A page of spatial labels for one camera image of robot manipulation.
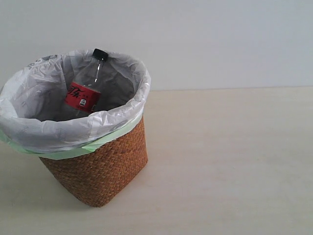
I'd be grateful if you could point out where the brown woven wicker basket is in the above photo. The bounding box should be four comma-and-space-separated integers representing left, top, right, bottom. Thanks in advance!
40, 119, 148, 208

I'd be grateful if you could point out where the clear cola bottle red label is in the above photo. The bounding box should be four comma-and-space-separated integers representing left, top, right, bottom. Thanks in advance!
55, 48, 109, 121

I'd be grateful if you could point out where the white and green bin liner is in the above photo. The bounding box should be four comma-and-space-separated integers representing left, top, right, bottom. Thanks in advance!
0, 49, 151, 160

